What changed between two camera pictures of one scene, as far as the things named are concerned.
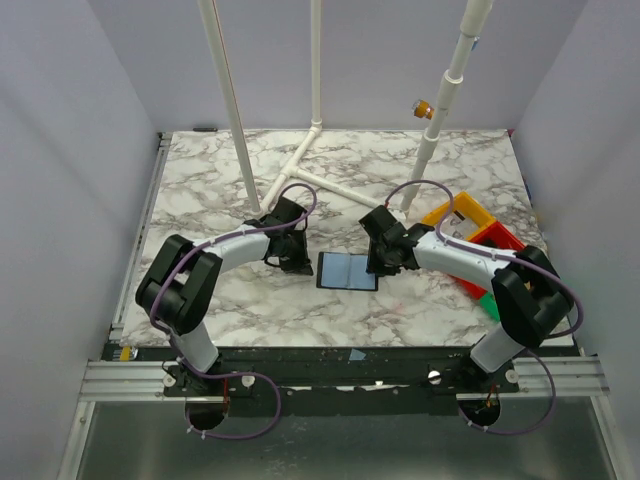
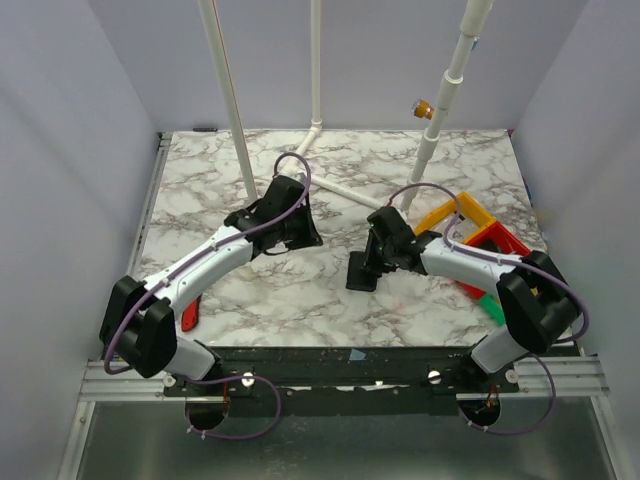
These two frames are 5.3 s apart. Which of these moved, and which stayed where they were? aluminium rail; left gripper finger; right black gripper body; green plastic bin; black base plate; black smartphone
Moved: black smartphone; left gripper finger
Stayed: green plastic bin; right black gripper body; black base plate; aluminium rail
